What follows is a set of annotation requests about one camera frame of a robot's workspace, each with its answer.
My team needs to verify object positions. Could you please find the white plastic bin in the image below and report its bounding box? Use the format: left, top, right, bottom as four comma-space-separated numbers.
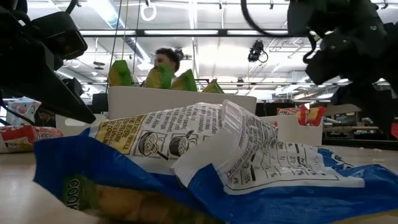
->
108, 86, 257, 121
260, 114, 324, 147

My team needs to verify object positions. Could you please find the white cable loop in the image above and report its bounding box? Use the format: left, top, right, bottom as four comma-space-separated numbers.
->
139, 1, 157, 22

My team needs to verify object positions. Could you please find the red Maruchan noodle pack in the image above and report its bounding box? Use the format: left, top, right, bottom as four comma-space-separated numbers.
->
297, 104, 327, 127
276, 107, 302, 118
0, 125, 64, 154

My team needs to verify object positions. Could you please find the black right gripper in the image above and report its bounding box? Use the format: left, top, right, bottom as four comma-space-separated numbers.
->
306, 30, 398, 138

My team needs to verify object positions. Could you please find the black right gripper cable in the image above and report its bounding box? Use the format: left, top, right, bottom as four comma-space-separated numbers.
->
241, 0, 292, 38

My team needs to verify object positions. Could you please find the white printed plastic bag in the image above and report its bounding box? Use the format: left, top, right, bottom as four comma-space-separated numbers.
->
6, 98, 42, 126

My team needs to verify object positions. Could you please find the black overhead camera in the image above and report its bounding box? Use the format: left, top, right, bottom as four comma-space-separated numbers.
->
248, 39, 269, 63

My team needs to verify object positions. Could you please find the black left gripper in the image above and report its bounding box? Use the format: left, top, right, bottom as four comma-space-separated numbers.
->
0, 15, 96, 124

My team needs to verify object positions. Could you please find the black overhead frame bar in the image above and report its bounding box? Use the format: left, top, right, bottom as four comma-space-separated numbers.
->
79, 29, 293, 37

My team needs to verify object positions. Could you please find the person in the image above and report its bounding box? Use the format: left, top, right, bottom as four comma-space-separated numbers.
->
139, 47, 182, 88

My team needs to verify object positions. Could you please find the blue Maruchan noodle pack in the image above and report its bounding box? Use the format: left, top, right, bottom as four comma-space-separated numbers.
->
32, 99, 398, 224

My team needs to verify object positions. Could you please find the black background monitor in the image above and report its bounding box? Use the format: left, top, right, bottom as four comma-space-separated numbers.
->
91, 92, 109, 114

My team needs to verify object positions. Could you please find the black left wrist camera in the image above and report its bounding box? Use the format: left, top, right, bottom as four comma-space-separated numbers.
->
30, 11, 89, 62

